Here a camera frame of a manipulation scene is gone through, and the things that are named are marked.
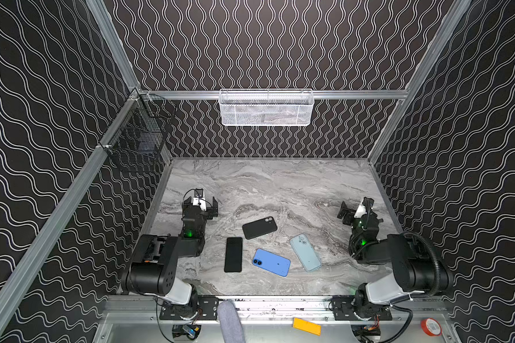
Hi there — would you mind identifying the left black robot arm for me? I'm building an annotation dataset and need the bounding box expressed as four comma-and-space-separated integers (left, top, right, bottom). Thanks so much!
121, 189, 218, 307

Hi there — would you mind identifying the light teal phone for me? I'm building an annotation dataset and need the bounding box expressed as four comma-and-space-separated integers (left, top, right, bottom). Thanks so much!
290, 234, 322, 272

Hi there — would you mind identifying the base mounting plate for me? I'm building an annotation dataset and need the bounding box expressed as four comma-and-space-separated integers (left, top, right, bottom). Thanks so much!
328, 296, 393, 321
159, 295, 220, 322

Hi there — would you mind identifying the black wire basket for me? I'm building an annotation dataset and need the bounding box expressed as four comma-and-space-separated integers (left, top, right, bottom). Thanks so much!
105, 94, 178, 174

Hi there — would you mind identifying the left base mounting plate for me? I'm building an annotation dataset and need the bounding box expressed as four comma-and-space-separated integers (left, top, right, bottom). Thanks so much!
159, 295, 220, 322

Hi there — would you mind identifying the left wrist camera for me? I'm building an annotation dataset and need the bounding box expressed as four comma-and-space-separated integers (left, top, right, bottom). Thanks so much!
192, 188, 212, 212

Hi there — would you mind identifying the yellow card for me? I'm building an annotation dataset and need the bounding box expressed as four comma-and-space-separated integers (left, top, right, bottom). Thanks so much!
293, 318, 322, 336

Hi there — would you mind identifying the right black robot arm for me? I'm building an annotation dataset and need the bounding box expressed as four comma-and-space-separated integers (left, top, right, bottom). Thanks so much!
337, 197, 454, 305

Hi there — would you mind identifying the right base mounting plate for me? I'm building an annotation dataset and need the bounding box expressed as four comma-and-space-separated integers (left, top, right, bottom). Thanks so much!
328, 296, 393, 321

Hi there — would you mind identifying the blue phone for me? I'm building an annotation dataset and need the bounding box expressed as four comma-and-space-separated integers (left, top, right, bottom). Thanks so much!
252, 249, 291, 277

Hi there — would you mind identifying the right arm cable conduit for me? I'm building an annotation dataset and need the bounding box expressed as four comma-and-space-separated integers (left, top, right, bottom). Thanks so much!
381, 232, 443, 343

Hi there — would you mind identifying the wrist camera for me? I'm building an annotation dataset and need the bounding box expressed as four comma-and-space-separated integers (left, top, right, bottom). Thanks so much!
192, 188, 212, 212
354, 202, 367, 218

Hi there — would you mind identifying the black phone screen up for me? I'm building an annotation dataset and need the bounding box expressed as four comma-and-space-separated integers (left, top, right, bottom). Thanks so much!
224, 237, 243, 273

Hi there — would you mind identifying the red tape roll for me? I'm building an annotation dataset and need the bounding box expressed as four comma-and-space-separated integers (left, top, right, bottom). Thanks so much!
421, 318, 442, 337

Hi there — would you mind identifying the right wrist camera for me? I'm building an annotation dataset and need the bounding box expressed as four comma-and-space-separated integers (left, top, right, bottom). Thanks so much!
354, 202, 367, 218

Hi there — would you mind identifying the black phone case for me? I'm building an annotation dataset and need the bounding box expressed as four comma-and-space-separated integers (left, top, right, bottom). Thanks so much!
243, 217, 278, 240

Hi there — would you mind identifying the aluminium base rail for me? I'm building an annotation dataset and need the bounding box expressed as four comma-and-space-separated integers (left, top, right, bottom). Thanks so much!
106, 294, 447, 323

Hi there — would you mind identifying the white mesh basket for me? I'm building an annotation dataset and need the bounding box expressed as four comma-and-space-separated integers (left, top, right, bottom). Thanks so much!
218, 89, 315, 127

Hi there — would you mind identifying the grey cloth roll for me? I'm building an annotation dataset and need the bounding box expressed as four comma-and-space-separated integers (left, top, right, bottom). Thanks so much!
217, 300, 246, 343

